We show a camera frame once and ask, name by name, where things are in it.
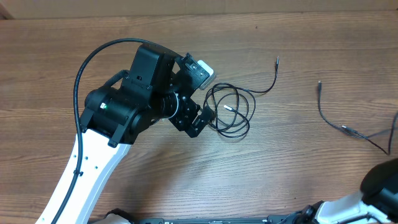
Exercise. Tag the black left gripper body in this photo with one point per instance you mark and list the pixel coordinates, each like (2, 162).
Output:
(185, 112)

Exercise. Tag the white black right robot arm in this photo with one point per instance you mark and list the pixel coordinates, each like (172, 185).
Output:
(374, 202)

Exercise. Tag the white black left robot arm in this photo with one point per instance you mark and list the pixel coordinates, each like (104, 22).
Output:
(159, 85)

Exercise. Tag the brown cardboard backboard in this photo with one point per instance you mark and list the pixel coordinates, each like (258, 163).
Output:
(54, 9)

